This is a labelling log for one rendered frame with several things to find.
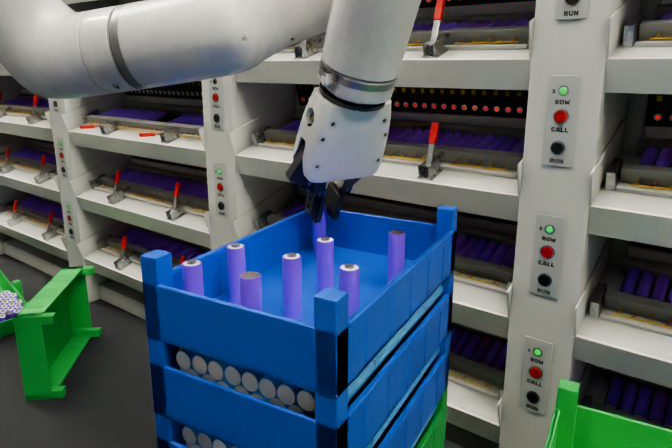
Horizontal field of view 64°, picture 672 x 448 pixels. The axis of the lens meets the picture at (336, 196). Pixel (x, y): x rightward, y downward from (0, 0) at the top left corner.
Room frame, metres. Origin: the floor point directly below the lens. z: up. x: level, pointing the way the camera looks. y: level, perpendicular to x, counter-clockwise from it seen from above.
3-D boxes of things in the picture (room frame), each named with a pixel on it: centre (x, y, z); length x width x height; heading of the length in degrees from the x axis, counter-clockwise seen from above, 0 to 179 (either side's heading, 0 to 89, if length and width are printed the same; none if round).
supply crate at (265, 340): (0.53, 0.01, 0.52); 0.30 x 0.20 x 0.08; 151
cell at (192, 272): (0.46, 0.13, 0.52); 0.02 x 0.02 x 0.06
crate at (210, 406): (0.53, 0.01, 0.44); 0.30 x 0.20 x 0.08; 151
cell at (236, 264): (0.51, 0.10, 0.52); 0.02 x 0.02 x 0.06
